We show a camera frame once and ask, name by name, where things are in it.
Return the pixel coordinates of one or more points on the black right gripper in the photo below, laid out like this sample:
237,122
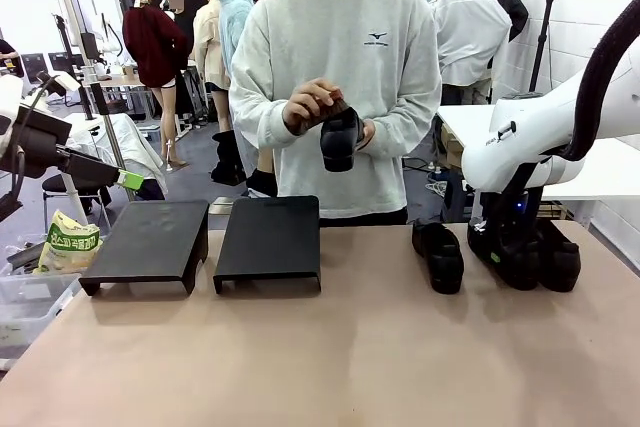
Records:
535,212

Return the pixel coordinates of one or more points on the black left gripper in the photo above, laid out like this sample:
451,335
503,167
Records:
40,139

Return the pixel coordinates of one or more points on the brown shoe brush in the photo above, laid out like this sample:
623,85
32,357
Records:
336,106

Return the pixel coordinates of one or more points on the person's right forearm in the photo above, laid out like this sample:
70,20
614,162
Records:
255,117

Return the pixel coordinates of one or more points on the person's left forearm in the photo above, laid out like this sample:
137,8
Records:
405,119

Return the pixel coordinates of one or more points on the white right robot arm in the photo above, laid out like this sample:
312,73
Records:
525,127

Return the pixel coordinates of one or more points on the black metal shoe stand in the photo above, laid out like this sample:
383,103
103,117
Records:
272,242
150,242

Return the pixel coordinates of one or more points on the black tripod stand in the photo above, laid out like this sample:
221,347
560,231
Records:
545,27

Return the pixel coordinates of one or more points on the person's left hand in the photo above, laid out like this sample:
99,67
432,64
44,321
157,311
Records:
370,133

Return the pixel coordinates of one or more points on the person's right hand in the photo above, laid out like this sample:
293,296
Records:
310,99

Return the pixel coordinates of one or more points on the white cloth cover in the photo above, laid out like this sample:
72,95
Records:
125,147

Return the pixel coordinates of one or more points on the grey metal pole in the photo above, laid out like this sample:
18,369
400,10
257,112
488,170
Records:
107,122

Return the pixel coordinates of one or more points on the black office chair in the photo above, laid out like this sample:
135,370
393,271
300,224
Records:
55,194

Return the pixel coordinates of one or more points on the yellow green snack bag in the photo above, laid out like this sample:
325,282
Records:
65,247

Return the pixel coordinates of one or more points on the brown cardboard box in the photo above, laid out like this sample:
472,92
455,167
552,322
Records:
452,144

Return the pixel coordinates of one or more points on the black mannequin boot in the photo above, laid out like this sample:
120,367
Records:
227,157

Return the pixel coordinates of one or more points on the mannequin in maroon sweater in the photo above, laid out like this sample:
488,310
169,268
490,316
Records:
155,47

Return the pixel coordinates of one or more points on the white table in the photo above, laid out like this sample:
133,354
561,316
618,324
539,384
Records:
470,122

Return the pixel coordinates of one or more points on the person in black shirt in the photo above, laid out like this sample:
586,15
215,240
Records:
6,47

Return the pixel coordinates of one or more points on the clear plastic bin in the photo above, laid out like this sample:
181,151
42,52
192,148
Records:
30,307

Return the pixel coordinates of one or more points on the mannequin in beige jacket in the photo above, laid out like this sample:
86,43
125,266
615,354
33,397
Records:
207,42

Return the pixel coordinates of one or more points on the mannequin in blue fleece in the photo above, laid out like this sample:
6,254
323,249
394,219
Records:
235,27

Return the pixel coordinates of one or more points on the mannequin in white shirt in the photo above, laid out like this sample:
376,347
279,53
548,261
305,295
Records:
470,32

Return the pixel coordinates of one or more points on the person in grey sweatshirt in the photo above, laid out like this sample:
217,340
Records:
340,47

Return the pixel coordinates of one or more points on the white camera box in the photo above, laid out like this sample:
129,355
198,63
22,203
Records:
67,82

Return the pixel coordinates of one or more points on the grey metal bracket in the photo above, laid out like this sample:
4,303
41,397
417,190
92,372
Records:
25,257

